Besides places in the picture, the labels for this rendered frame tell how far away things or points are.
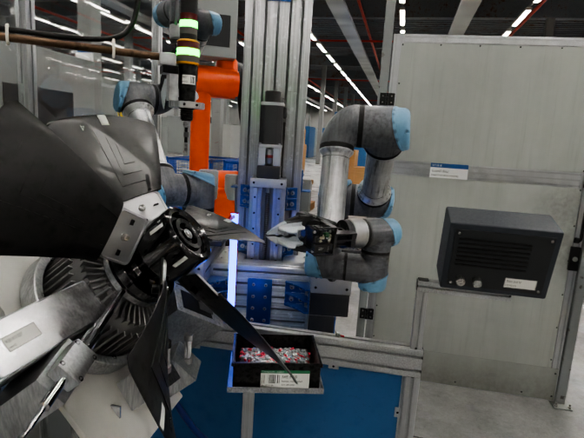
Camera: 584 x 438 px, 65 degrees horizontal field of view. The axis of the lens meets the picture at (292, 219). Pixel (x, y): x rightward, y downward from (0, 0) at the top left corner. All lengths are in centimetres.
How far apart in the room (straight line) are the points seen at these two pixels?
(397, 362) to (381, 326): 153
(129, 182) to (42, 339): 35
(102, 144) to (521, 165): 223
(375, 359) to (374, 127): 64
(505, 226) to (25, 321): 101
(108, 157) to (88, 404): 46
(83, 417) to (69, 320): 19
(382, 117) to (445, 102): 144
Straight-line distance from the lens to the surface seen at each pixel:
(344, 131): 126
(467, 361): 300
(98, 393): 95
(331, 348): 135
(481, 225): 121
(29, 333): 76
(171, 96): 94
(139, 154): 101
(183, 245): 82
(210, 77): 495
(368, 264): 120
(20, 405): 75
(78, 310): 83
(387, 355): 135
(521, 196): 279
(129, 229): 84
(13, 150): 74
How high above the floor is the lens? 141
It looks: 10 degrees down
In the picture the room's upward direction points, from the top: 4 degrees clockwise
